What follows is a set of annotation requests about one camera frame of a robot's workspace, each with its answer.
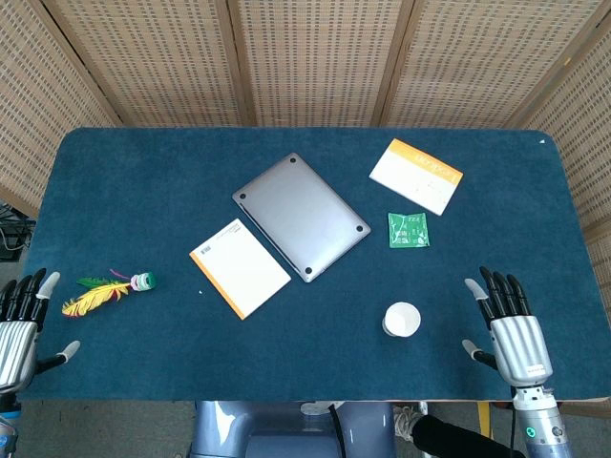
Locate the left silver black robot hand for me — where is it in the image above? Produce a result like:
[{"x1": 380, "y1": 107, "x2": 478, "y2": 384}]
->
[{"x1": 0, "y1": 268, "x2": 81, "y2": 395}]

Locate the grey closed laptop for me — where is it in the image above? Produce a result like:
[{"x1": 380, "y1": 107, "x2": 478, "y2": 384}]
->
[{"x1": 231, "y1": 152, "x2": 371, "y2": 283}]

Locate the white notebook with barcode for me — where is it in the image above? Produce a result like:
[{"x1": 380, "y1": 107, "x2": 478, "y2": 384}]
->
[{"x1": 188, "y1": 218, "x2": 292, "y2": 321}]

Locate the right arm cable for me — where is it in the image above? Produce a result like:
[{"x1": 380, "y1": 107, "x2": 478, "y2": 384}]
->
[{"x1": 508, "y1": 388, "x2": 520, "y2": 458}]

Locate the blue grey robot torso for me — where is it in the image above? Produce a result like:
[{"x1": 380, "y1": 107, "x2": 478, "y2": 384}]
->
[{"x1": 188, "y1": 400, "x2": 397, "y2": 458}]

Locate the white notebook with orange band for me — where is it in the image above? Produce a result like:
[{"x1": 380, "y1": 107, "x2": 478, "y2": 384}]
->
[{"x1": 369, "y1": 137, "x2": 464, "y2": 217}]

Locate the dark cable clutter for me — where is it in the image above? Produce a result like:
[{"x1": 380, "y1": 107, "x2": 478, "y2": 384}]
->
[{"x1": 0, "y1": 199, "x2": 37, "y2": 261}]

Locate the white floral paper cup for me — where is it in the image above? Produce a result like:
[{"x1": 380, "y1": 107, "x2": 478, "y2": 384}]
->
[{"x1": 381, "y1": 301, "x2": 422, "y2": 338}]

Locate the woven bamboo screen panel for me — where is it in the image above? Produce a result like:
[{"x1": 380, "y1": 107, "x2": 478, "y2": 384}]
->
[
  {"x1": 0, "y1": 0, "x2": 121, "y2": 217},
  {"x1": 519, "y1": 9, "x2": 611, "y2": 306},
  {"x1": 28, "y1": 0, "x2": 249, "y2": 128},
  {"x1": 214, "y1": 0, "x2": 416, "y2": 128},
  {"x1": 371, "y1": 0, "x2": 611, "y2": 130}
]

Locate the yellow strap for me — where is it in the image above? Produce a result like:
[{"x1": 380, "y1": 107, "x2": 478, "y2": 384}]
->
[{"x1": 477, "y1": 401, "x2": 494, "y2": 438}]

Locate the black torso cable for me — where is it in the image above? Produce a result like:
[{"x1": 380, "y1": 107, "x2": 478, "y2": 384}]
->
[{"x1": 327, "y1": 403, "x2": 353, "y2": 458}]

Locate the green-capped small bottle toy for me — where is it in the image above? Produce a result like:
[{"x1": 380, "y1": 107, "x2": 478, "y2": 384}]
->
[{"x1": 61, "y1": 268, "x2": 158, "y2": 317}]

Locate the green tea packet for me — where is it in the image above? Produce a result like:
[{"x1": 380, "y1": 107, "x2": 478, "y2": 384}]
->
[{"x1": 387, "y1": 211, "x2": 431, "y2": 250}]

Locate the blue table cloth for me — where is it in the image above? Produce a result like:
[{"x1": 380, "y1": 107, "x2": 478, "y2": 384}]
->
[{"x1": 21, "y1": 126, "x2": 603, "y2": 403}]

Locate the black trouser leg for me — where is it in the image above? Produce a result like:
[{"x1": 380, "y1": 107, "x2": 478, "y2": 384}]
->
[{"x1": 411, "y1": 413, "x2": 526, "y2": 458}]

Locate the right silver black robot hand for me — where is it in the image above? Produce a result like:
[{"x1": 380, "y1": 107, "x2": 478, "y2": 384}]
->
[{"x1": 461, "y1": 265, "x2": 554, "y2": 387}]

